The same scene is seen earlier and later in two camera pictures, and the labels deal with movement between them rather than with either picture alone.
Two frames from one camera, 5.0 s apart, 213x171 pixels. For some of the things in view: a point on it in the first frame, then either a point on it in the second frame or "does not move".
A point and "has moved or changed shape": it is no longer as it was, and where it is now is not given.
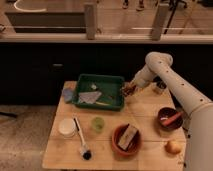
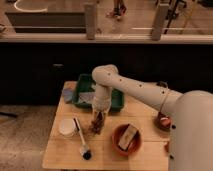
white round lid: (67, 127) does not move
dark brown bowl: (169, 118) does not move
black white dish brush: (86, 152) does not move
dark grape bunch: (129, 90) has moved or changed shape
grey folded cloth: (89, 97) does not move
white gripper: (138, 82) to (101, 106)
